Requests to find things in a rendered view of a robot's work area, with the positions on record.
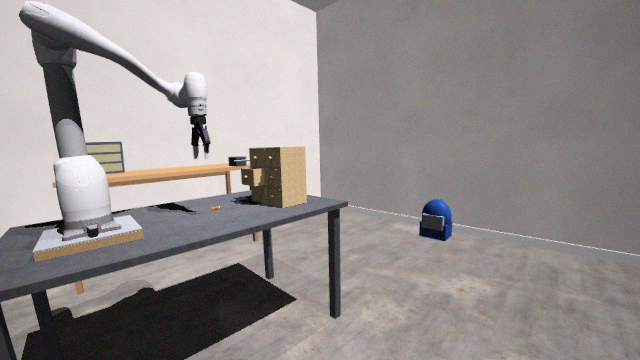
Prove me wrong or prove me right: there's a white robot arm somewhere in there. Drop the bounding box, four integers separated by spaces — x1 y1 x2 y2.
19 1 207 241

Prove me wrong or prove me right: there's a brown wooden drawer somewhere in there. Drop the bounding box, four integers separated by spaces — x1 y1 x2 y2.
266 187 282 207
265 168 281 187
241 167 265 186
264 149 280 167
250 150 264 166
252 186 266 203

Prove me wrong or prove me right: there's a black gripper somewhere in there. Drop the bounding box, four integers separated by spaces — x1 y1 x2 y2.
190 116 211 159

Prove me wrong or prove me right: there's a small wooden chest of drawers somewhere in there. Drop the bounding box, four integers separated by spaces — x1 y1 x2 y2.
249 146 307 208

